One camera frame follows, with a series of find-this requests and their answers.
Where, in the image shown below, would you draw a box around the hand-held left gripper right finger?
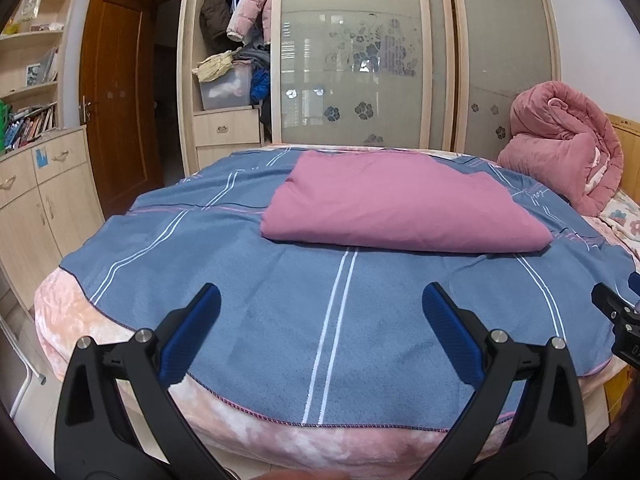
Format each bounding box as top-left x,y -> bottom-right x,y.
421,281 -> 587,480

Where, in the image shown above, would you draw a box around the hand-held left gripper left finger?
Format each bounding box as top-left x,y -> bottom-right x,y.
54,282 -> 222,480

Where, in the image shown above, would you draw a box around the pink and white hooded jacket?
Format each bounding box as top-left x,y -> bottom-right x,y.
260,149 -> 553,255

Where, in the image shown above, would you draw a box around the grey folded clothes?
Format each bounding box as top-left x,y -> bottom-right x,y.
232,42 -> 273,68

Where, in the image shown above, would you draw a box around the white floral sheet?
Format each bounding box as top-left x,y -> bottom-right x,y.
597,187 -> 640,261

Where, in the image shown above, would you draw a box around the blue striped blanket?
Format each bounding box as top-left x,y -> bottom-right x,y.
59,146 -> 640,433

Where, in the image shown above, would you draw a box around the pink plush bed sheet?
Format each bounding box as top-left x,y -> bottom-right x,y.
32,270 -> 631,476

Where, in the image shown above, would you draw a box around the rolled pink quilt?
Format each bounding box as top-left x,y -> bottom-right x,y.
496,81 -> 625,218

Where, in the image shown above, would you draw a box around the beige wardrobe drawer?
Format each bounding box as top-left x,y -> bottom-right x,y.
194,109 -> 263,148
196,144 -> 265,171

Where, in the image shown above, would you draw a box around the beige low cabinet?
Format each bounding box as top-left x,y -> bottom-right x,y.
0,126 -> 106,311

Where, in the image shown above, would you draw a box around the clear plastic storage box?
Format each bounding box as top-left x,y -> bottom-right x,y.
199,67 -> 252,111

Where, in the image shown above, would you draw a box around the brown wooden door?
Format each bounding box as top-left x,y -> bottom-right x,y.
79,0 -> 166,218

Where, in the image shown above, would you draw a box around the blue garment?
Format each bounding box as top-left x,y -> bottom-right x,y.
250,67 -> 271,106

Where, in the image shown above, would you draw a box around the row of books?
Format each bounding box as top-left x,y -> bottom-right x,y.
5,102 -> 57,151

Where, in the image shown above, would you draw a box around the frosted sliding door large flowers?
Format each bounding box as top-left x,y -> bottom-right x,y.
272,0 -> 448,151

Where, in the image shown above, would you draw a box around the pale yellow cloth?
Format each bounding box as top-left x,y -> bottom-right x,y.
192,50 -> 236,83

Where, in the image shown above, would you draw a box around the green bag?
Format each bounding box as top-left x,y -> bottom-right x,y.
0,100 -> 13,153

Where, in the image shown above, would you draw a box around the frosted sliding door small flowers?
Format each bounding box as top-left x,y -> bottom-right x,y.
445,0 -> 561,161

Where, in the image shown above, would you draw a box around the beige wardrobe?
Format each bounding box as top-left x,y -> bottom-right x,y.
177,0 -> 561,181

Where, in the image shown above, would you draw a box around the beige bookshelf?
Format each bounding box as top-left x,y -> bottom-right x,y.
0,0 -> 78,153

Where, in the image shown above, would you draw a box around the hanging pink puffer jacket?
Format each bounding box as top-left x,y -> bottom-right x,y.
226,0 -> 275,43

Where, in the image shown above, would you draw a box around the hanging dark jacket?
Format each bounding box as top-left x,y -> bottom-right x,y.
200,0 -> 238,41

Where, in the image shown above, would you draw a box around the white metal tube frame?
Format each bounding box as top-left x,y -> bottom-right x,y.
0,317 -> 48,386

